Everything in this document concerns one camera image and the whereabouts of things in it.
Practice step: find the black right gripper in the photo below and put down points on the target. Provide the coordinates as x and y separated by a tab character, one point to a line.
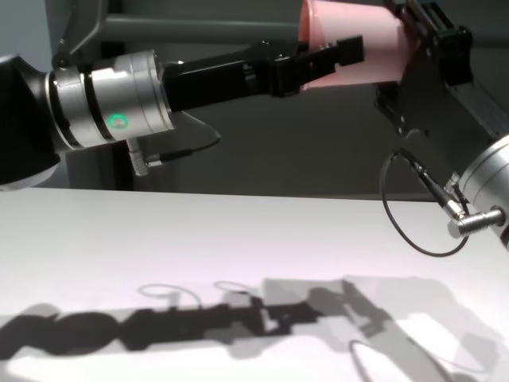
445	115

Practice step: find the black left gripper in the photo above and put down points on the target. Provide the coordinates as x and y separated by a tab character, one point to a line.
222	79

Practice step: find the pink plastic cup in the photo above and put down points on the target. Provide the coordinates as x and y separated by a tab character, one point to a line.
358	24

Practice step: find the dark grey backdrop panel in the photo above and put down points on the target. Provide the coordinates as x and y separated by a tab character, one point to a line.
298	151

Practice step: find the thick grey frame pipe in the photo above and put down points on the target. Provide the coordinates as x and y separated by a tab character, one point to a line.
191	28

